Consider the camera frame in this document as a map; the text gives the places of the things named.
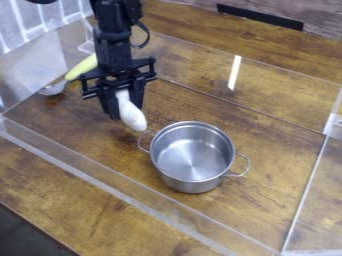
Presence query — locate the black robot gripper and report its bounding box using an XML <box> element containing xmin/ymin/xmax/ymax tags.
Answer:
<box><xmin>78</xmin><ymin>28</ymin><xmax>156</xmax><ymax>120</ymax></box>

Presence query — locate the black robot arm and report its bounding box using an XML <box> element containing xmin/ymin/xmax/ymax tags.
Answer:
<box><xmin>76</xmin><ymin>0</ymin><xmax>156</xmax><ymax>120</ymax></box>

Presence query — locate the silver metal pot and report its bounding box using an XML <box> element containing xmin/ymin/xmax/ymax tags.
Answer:
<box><xmin>138</xmin><ymin>121</ymin><xmax>251</xmax><ymax>194</ymax></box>

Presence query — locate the black strip on table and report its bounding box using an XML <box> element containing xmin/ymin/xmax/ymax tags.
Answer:
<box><xmin>217</xmin><ymin>3</ymin><xmax>305</xmax><ymax>31</ymax></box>

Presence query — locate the spoon with yellow-green handle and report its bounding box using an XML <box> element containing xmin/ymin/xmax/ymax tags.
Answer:
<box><xmin>39</xmin><ymin>54</ymin><xmax>98</xmax><ymax>96</ymax></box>

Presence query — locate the clear acrylic corner bracket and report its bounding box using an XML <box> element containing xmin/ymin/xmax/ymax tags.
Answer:
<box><xmin>78</xmin><ymin>19</ymin><xmax>95</xmax><ymax>54</ymax></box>

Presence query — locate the clear acrylic enclosure wall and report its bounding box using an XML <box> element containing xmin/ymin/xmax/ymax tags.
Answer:
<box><xmin>0</xmin><ymin>0</ymin><xmax>342</xmax><ymax>256</ymax></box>

